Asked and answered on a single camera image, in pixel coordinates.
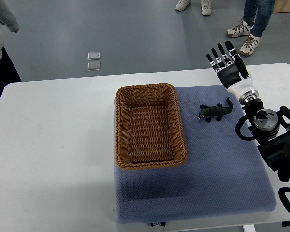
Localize white sneaker left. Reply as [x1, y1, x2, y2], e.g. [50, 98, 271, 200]
[175, 0, 191, 11]

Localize blue jeans legs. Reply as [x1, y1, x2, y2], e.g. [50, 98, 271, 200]
[243, 0, 275, 38]

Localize upper metal floor plate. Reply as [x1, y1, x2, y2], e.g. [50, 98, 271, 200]
[87, 52, 100, 60]

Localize metal floor plate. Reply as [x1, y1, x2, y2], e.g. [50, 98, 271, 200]
[87, 61, 101, 71]
[87, 52, 100, 60]

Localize brown wicker basket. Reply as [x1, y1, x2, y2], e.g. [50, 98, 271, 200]
[115, 83, 188, 170]

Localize black cable loop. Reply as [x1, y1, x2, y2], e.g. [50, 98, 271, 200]
[277, 186, 290, 222]

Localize white sneaker right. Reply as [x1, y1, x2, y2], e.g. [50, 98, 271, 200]
[201, 0, 211, 16]

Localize lower metal floor plate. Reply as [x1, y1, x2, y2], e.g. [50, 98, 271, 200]
[87, 61, 101, 71]

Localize black white robotic hand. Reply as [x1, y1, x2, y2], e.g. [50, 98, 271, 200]
[206, 41, 259, 105]

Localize white sneaker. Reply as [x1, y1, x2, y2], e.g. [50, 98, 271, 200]
[201, 0, 211, 16]
[175, 0, 191, 11]

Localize beige laced sneaker upper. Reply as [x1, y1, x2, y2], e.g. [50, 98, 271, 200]
[226, 20, 253, 38]

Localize beige laced sneaker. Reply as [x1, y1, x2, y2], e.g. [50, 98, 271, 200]
[239, 35, 260, 56]
[226, 20, 253, 38]

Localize beige laced sneaker lower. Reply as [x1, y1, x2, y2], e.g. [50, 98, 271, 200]
[239, 35, 260, 56]

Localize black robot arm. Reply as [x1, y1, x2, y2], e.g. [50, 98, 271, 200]
[235, 98, 290, 182]

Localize blue foam cushion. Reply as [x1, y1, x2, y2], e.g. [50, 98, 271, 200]
[115, 85, 276, 224]

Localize person in grey sweater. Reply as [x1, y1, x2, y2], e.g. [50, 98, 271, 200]
[0, 0, 21, 98]

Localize dark toy crocodile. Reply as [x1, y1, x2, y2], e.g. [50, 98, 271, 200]
[198, 97, 234, 123]

